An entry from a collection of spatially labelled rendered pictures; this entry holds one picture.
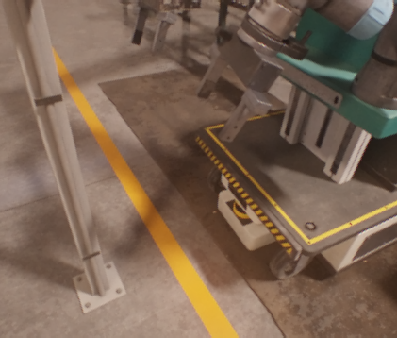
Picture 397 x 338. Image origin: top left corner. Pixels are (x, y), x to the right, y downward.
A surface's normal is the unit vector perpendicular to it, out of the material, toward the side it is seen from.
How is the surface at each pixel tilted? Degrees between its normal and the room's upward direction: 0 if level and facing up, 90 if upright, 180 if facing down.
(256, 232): 0
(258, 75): 97
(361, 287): 0
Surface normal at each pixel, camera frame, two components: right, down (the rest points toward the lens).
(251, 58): -0.83, -0.12
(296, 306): 0.05, -0.77
